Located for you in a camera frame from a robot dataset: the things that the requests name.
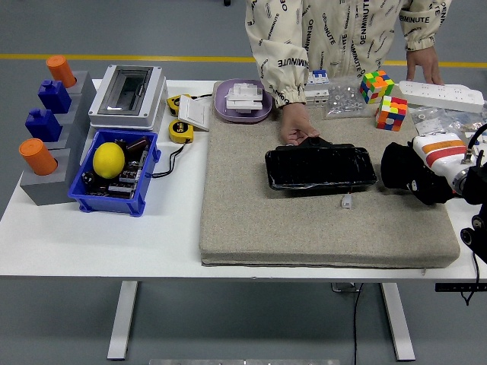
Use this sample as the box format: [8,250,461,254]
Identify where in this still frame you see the clear bag of nuts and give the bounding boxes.
[322,75,372,121]

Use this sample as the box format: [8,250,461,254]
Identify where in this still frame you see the person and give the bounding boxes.
[244,0,454,148]

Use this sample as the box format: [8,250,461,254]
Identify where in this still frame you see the clear bags of washers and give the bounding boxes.
[409,105,487,144]

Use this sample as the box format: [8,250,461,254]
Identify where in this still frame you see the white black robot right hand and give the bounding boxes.
[405,132,473,193]

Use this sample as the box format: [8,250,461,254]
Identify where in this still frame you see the black cable under table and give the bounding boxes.
[352,283,364,365]

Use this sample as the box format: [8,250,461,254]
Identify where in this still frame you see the person's left hand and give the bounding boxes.
[405,48,445,85]

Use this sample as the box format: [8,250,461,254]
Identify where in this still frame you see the black rag with red tag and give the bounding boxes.
[380,141,456,206]

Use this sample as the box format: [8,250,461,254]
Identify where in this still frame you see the colourful puzzle cube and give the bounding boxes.
[375,95,409,132]
[359,69,396,105]

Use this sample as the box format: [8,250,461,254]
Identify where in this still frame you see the yellow lemon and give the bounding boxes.
[92,141,126,179]

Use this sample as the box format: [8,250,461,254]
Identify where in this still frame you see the person's right hand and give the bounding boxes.
[279,101,320,148]

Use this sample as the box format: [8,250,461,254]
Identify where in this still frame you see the white switch parts stack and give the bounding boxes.
[226,82,266,115]

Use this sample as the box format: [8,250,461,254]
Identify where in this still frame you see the white wall switch plate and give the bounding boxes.
[177,94,212,133]

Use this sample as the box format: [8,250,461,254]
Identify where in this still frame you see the orange cylinder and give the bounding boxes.
[46,55,77,89]
[18,138,59,176]

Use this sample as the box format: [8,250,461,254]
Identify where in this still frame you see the blue block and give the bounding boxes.
[24,108,63,141]
[37,79,72,114]

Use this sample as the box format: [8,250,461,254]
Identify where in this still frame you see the black table control box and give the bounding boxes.
[434,283,487,294]

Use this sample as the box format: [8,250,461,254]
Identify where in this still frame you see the white power strip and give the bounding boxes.
[398,79,486,113]

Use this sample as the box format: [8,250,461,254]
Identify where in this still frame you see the grey-brown mat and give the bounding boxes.
[198,80,461,270]

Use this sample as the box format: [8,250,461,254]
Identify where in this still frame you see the grey stepped block holder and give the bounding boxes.
[19,70,97,207]

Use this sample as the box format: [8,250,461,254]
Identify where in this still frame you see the blue plastic bin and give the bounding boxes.
[67,129,162,217]

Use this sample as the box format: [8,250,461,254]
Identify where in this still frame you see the white blue circuit breaker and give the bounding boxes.
[304,69,331,109]

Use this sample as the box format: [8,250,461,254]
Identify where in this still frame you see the yellow tape measure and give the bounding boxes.
[168,119,195,144]
[166,94,191,117]

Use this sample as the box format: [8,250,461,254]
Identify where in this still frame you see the black tape measure strap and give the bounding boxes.
[151,142,186,179]

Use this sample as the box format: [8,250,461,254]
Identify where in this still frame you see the white table leg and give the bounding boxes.
[107,281,140,361]
[380,283,416,362]

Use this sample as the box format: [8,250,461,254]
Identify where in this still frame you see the purple tray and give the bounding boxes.
[213,78,274,124]

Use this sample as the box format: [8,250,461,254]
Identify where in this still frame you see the grey electrical enclosure box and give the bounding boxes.
[88,64,169,132]

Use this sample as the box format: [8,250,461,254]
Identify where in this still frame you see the black hanging cable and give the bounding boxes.
[463,250,482,307]

